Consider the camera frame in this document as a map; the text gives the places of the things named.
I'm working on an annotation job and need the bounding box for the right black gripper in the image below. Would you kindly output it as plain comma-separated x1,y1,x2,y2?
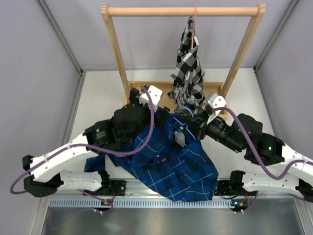
181,110,244,154

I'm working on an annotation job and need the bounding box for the blue plaid shirt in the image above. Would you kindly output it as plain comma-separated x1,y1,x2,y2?
84,105,219,203

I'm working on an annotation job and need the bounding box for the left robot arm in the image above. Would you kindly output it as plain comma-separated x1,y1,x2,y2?
22,85,169,197

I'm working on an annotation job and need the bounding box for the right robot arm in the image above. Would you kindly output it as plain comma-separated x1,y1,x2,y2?
188,107,313,202

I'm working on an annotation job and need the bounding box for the black white checkered shirt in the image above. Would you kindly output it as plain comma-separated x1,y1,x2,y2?
168,17,205,115

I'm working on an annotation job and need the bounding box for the pink hanger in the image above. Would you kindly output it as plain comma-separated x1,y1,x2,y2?
191,5,197,50

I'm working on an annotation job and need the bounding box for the wooden clothes rack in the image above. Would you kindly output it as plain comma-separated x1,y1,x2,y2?
101,3,266,120

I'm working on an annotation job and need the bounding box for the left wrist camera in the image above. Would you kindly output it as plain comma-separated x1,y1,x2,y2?
139,85,163,112

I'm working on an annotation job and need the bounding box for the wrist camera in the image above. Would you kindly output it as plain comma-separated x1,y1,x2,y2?
139,85,163,112
202,93,226,125

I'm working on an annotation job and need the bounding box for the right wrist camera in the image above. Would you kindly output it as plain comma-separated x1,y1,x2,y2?
202,93,226,125

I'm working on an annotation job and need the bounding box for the aluminium mounting rail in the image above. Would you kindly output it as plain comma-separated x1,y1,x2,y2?
107,178,294,199

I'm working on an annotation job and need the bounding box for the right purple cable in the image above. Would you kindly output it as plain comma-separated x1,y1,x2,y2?
211,107,313,181

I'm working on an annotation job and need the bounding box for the grey slotted cable duct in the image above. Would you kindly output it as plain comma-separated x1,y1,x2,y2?
49,197,243,209

